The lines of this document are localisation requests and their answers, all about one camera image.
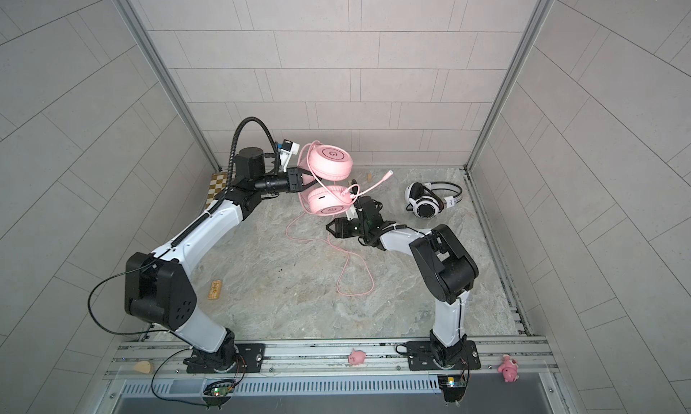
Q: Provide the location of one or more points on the white black headphones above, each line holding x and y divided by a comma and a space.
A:
428, 200

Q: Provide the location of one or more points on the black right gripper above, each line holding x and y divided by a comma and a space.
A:
342, 225

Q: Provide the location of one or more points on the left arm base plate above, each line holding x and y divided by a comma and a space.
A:
248, 357

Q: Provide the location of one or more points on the pink headphones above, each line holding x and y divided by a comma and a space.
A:
326, 165

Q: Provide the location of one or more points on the right circuit board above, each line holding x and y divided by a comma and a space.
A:
453, 388

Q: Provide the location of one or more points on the rectangular wooden block left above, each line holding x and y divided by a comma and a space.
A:
215, 290

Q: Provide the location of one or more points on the circuit board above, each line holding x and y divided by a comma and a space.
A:
220, 389
453, 388

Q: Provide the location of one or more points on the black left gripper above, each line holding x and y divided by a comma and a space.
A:
292, 175

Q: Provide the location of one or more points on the pink pig toy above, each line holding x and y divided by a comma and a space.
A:
356, 357
509, 369

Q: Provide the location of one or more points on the pink pig toy right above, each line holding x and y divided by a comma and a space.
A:
509, 369

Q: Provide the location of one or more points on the left circuit board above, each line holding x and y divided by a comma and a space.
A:
220, 389

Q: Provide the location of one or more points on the aluminium rail frame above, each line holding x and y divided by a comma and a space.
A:
320, 367

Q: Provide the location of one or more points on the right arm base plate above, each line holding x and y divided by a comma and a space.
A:
432, 355

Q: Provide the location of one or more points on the wooden folded chess board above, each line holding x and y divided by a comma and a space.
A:
217, 185

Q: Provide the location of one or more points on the pink pig toy centre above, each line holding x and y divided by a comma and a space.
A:
356, 357

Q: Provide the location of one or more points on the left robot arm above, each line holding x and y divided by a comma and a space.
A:
157, 285

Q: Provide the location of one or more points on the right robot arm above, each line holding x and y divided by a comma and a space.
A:
447, 270

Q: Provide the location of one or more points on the round wooden piece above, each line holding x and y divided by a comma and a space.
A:
144, 367

